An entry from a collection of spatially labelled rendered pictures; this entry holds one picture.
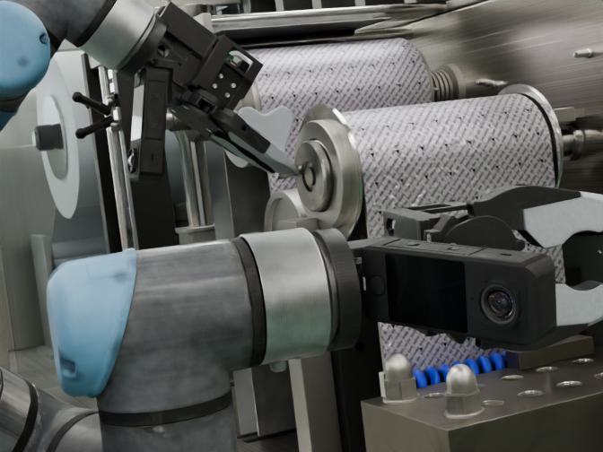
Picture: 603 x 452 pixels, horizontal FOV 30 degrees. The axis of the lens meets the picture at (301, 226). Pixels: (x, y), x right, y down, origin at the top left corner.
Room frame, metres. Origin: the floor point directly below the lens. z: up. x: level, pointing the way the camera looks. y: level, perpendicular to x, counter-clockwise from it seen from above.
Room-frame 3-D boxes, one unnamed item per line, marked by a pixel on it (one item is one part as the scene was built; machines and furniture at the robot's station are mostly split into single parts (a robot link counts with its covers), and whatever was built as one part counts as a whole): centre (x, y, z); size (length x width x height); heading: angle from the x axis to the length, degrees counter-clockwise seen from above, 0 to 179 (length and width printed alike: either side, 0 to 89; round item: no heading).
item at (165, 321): (0.62, 0.09, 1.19); 0.11 x 0.08 x 0.09; 107
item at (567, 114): (1.31, -0.30, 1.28); 0.06 x 0.05 x 0.02; 114
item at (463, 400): (0.98, -0.12, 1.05); 0.04 x 0.04 x 0.04
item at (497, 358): (1.16, -0.18, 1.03); 0.21 x 0.04 x 0.03; 114
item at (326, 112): (1.19, -0.03, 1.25); 0.15 x 0.01 x 0.15; 24
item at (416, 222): (0.68, -0.06, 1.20); 0.12 x 0.09 x 0.08; 107
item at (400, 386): (1.07, -0.08, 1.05); 0.04 x 0.04 x 0.04
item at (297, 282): (0.65, 0.01, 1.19); 0.08 x 0.05 x 0.08; 16
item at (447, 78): (1.53, -0.19, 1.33); 0.07 x 0.07 x 0.07; 24
